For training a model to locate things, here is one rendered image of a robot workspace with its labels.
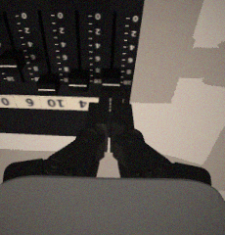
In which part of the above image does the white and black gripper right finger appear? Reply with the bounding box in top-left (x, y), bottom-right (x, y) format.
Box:
top-left (110, 86), bottom-right (211, 186)

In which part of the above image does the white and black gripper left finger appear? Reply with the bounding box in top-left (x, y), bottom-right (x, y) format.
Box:
top-left (3, 85), bottom-right (110, 182)

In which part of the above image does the black lighting desk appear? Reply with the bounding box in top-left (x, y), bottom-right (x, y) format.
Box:
top-left (0, 0), bottom-right (145, 136)

